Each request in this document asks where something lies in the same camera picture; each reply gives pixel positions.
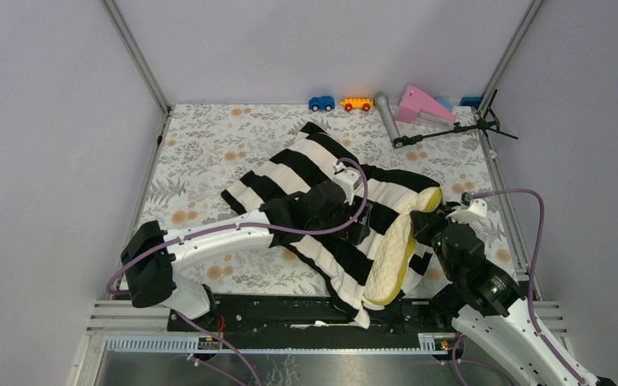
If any black white striped pillowcase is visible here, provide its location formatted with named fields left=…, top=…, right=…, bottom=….
left=220, top=122, right=441, bottom=328

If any yellow white pillow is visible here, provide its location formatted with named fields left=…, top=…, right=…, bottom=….
left=363, top=184, right=443, bottom=310

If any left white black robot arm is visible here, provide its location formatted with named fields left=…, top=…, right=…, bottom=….
left=121, top=181, right=370, bottom=331

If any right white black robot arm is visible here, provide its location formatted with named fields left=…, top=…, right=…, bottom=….
left=410, top=199, right=613, bottom=385

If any blue toy car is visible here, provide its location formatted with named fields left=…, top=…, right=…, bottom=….
left=308, top=96, right=336, bottom=112

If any orange yellow toy car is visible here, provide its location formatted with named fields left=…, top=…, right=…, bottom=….
left=340, top=98, right=374, bottom=112

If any black mini tripod stand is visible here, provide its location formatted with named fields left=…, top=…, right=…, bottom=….
left=392, top=89, right=518, bottom=149

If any grey microphone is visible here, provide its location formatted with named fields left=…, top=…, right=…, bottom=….
left=373, top=92, right=403, bottom=149

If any pink triangular block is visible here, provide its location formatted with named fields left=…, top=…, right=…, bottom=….
left=394, top=84, right=456, bottom=125

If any light blue block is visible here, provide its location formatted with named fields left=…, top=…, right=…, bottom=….
left=435, top=97, right=454, bottom=111

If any dark blue block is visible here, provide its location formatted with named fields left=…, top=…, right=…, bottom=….
left=459, top=96, right=483, bottom=109

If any floral patterned table mat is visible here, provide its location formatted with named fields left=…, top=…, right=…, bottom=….
left=138, top=105, right=517, bottom=296

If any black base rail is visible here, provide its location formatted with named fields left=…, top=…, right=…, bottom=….
left=195, top=294, right=458, bottom=353

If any right aluminium frame post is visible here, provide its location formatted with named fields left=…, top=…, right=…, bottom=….
left=480, top=0, right=546, bottom=110

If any aluminium frame post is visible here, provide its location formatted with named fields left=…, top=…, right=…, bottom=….
left=480, top=0, right=546, bottom=110
left=101, top=0, right=172, bottom=114

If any left aluminium frame post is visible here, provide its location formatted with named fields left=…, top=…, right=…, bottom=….
left=101, top=0, right=172, bottom=114

